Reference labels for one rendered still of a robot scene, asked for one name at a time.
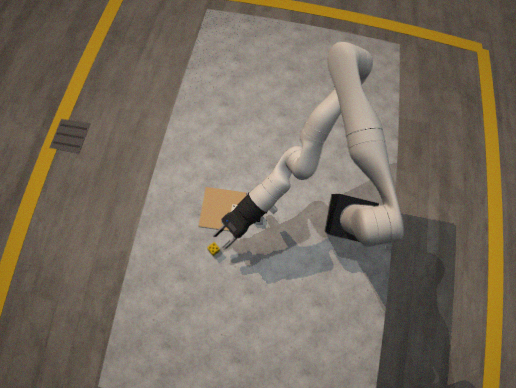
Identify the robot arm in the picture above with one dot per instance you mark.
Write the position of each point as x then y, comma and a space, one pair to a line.
366, 143

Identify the yellow die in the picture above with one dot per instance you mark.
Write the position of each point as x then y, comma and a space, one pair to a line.
213, 248

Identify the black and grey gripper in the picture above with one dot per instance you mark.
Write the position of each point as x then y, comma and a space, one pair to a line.
247, 212

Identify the tan mat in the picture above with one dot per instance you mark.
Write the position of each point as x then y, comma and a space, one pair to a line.
216, 204

